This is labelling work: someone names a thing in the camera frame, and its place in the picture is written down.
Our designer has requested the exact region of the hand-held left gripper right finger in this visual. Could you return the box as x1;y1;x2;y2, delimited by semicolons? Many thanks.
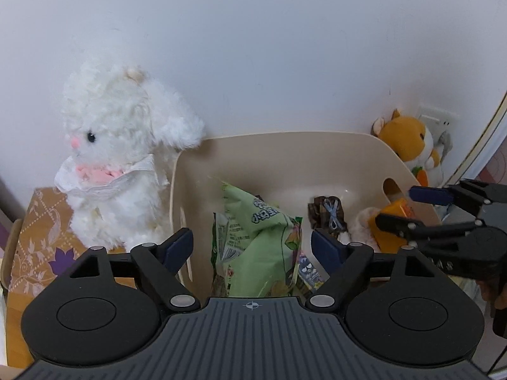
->
305;229;438;310

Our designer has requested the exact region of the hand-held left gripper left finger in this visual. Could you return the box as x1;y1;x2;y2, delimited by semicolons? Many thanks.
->
69;227;201;313

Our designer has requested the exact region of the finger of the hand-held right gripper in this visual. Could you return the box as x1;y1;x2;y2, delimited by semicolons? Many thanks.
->
375;213;482;248
409;179;507;216

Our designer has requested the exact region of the orange box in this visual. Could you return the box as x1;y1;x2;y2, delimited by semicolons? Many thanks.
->
374;199;416;252

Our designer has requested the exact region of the beige plastic storage bin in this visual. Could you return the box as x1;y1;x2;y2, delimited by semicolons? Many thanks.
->
170;130;442;297

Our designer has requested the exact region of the wooden desktop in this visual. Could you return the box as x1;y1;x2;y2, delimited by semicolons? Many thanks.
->
4;277;40;369

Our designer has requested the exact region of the cartoon print packet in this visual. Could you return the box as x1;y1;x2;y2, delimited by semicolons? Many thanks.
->
295;251;325;291

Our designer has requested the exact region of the pinkish white plush toy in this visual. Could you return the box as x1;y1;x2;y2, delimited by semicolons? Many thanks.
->
349;206;383;252

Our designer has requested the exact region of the orange hamster plush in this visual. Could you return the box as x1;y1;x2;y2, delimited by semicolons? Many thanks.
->
371;109;452;188

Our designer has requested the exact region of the green snack bag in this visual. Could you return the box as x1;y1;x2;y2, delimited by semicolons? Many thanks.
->
212;180;304;297

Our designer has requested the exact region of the white plush rabbit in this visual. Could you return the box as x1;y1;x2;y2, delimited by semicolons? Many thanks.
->
55;61;206;252

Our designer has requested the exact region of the brown floral tissue box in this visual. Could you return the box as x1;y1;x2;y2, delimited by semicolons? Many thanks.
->
9;187;135;297

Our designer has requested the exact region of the curved wooden piece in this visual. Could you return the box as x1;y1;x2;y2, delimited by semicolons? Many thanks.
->
0;218;23;286

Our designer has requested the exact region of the brown plaid bow hair tie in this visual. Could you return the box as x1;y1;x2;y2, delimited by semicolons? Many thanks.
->
308;195;348;238

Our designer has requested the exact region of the white wall socket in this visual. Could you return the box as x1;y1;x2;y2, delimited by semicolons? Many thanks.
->
418;104;460;135

